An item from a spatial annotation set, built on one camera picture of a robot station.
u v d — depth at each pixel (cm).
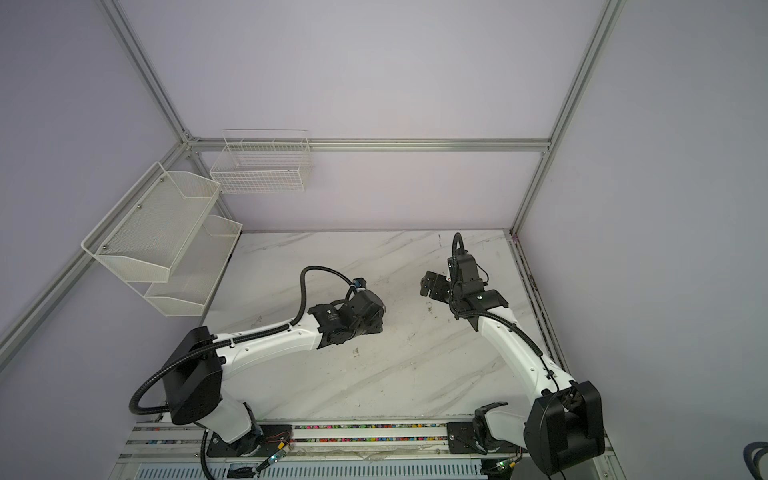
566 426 39
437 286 73
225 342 46
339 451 73
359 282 76
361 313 63
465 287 62
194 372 43
